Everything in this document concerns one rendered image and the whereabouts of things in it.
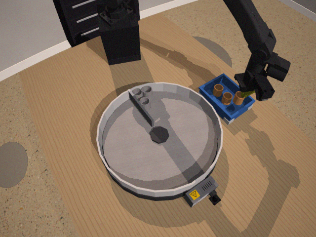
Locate bronze bushing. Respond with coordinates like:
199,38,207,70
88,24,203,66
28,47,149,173
233,91,245,105
222,92,233,105
213,84,223,97

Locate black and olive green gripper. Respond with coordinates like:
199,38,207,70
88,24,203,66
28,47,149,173
234,66,263,98

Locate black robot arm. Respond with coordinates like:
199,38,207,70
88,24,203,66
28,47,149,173
100,0,291,101

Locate blue crate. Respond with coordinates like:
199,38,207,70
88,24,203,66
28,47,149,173
198,73,255,125

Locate grey metal bushing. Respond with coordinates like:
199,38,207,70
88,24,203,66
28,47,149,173
142,85,153,99
132,88,143,101
139,97,151,111

